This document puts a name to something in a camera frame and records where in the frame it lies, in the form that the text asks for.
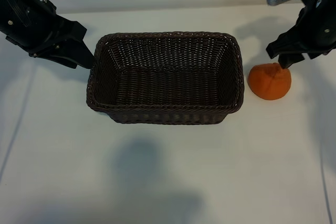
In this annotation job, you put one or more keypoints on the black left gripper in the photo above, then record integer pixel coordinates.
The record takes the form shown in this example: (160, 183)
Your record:
(31, 22)

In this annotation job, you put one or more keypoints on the orange fruit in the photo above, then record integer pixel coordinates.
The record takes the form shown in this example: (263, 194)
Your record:
(267, 85)

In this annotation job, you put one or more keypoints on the dark brown woven basket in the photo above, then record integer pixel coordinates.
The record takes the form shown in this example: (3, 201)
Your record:
(168, 90)

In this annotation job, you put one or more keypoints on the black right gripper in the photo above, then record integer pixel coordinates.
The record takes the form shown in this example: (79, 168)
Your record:
(317, 30)

